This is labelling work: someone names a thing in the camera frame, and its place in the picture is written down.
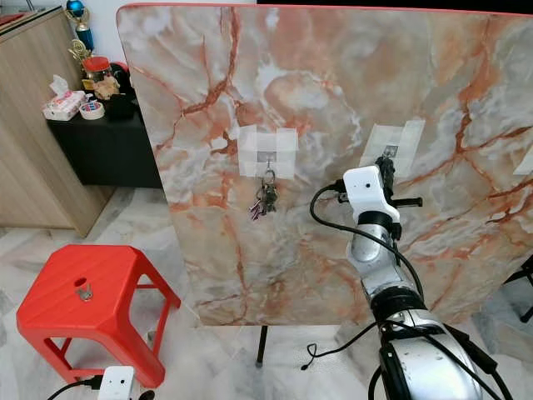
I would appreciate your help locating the black metal table leg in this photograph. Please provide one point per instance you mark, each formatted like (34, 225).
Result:
(262, 346)

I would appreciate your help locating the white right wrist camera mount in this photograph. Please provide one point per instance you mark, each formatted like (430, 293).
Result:
(366, 193)

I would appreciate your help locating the black low sideboard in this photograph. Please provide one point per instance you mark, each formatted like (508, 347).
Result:
(108, 154)

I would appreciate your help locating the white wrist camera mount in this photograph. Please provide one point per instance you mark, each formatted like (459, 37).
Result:
(117, 383)
(366, 193)

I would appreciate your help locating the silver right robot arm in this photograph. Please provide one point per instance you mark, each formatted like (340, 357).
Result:
(379, 258)

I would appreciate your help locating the jar with red lid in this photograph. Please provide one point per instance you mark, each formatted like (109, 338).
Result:
(97, 68)

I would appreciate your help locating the red plastic stool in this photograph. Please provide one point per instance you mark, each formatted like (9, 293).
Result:
(75, 325)

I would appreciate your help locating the marble pattern table board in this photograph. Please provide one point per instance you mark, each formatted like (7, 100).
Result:
(216, 250)

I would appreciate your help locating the small silver key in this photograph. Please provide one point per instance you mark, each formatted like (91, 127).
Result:
(84, 291)

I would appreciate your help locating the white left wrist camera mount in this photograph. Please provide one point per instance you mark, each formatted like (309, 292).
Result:
(117, 383)

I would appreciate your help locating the metal adhesive hook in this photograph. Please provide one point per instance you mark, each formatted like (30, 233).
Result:
(268, 158)
(390, 151)

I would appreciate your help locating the flat red item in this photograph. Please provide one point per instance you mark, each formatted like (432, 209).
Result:
(18, 14)

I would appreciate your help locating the light wooden cabinet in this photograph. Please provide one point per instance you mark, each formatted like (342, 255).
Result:
(33, 167)

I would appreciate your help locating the black metal stand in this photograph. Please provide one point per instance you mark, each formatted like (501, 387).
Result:
(523, 287)

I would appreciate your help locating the blue gold trophy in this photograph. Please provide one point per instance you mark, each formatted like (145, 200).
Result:
(82, 32)

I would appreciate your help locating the pink white tissue box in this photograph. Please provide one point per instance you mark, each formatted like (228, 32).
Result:
(62, 107)

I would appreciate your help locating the key bunch with purple tag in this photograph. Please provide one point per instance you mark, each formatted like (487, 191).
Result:
(264, 200)

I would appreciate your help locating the black desk item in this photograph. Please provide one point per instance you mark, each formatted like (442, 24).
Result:
(119, 107)

